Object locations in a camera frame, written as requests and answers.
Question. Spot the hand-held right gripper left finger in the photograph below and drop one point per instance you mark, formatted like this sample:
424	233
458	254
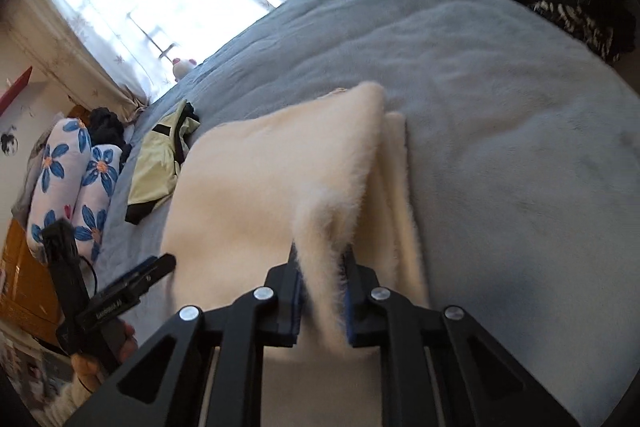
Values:
285	307

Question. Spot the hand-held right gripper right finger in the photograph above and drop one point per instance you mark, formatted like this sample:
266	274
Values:
352	317

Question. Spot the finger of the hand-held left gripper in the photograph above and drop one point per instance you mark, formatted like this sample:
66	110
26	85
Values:
147	272

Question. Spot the cream fleece garment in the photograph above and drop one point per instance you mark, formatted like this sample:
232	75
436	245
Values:
250	187

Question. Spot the dark clothes pile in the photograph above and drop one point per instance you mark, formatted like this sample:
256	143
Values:
107	127

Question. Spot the person's left hand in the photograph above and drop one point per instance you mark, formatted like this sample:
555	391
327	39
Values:
86	374

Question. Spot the wooden cabinet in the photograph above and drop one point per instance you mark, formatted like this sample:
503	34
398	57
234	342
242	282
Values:
27	287

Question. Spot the blue floral pillow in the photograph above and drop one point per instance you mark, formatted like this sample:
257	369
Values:
57	167
97	192

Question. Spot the yellow-green garment with black trim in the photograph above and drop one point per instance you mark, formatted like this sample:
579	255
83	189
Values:
155	162

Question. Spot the white and pink plush toy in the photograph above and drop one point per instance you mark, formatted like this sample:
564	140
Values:
182	67

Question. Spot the blue-grey plush blanket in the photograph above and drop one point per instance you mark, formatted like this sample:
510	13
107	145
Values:
475	107

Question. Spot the black and white patterned cloth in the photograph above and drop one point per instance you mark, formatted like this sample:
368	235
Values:
555	7

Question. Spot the black wall sticker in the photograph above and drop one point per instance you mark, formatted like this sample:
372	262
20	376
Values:
7	143

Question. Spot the red wall decoration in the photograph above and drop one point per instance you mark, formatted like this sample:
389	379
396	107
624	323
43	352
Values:
15	88

